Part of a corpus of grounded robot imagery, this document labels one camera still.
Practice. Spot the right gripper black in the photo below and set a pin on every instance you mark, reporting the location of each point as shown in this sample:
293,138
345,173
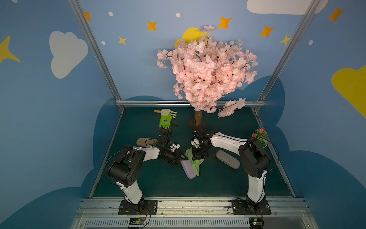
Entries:
198,151

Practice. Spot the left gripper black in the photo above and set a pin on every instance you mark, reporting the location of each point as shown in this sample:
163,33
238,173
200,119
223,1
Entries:
176,156

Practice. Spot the purple eyeglass case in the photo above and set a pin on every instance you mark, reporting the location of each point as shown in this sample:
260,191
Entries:
188,168

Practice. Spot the green grey microfiber cloth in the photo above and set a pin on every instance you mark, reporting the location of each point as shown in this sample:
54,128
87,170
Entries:
195,163

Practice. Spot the tan eyeglass case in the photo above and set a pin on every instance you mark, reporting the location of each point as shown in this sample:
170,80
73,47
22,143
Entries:
144,142

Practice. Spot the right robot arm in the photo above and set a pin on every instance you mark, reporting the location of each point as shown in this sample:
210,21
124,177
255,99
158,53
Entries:
254,158

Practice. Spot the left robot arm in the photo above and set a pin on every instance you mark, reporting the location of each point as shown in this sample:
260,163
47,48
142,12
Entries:
126,167

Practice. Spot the grey eyeglass case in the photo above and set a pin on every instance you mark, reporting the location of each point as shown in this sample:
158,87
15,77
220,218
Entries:
227,159

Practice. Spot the green black work glove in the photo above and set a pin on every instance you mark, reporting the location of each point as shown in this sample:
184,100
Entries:
167,120

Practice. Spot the small pink flower pot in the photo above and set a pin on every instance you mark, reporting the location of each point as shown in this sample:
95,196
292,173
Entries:
261,135

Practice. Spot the pink cherry blossom tree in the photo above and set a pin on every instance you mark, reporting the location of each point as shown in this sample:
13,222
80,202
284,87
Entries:
205,70

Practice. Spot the left controller board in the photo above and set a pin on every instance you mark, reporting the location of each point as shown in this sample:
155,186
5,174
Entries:
136,222

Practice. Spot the controller board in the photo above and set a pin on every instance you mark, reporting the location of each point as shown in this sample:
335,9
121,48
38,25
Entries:
256,223
136,222

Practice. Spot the right controller board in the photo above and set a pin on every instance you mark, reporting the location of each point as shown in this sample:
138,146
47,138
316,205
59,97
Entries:
256,223

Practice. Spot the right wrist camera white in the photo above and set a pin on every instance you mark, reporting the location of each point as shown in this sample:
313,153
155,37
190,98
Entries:
195,143

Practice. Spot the brown tree base plate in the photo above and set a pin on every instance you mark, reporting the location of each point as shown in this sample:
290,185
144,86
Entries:
202,128

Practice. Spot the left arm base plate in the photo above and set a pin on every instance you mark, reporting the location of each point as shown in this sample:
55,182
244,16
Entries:
143,207

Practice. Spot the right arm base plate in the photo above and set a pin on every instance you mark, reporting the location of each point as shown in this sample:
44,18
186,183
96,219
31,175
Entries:
248,207

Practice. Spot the back aluminium frame bar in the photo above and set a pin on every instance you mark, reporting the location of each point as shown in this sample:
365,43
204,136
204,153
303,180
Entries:
177,103

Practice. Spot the right aluminium frame post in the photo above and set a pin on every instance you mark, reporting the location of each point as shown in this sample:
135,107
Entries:
300,30

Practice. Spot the aluminium frame post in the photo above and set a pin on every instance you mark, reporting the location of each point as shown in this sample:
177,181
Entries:
300,30
83,22

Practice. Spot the left aluminium frame post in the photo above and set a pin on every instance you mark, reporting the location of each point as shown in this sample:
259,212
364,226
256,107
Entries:
83,22

